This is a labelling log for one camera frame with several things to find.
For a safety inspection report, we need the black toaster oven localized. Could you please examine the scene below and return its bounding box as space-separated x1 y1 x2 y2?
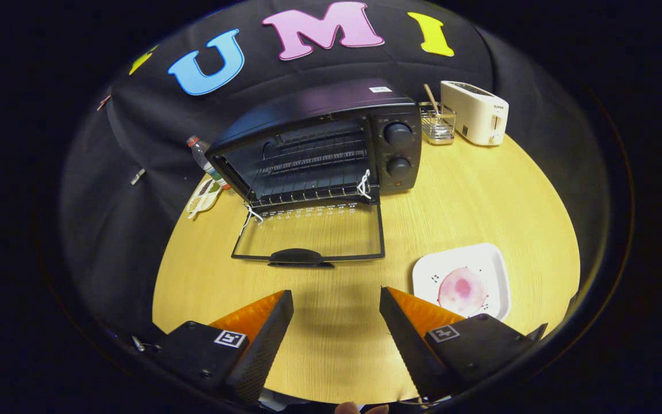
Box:
205 78 422 269

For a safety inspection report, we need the leaf-print paper packet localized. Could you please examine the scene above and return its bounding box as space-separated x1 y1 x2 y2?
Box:
186 177 224 220

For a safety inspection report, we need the clear plastic bottle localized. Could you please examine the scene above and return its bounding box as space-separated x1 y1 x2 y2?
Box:
186 136 231 190

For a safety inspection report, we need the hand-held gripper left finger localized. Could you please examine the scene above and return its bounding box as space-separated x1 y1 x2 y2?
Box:
150 290 295 406

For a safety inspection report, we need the pink ham slice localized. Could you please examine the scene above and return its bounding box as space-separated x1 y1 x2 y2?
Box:
438 266 488 317

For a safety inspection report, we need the wooden utensil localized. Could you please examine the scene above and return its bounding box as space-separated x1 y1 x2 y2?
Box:
423 84 442 116

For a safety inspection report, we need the white square plate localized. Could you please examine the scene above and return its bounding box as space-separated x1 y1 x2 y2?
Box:
412 243 511 321

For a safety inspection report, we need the small wire basket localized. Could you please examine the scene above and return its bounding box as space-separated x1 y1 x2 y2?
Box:
419 102 457 145

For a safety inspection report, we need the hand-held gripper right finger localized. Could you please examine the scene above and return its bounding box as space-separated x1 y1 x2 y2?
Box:
379 286 549 403

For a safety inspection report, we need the white pop-up toaster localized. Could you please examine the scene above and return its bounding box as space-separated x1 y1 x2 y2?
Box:
440 80 510 146

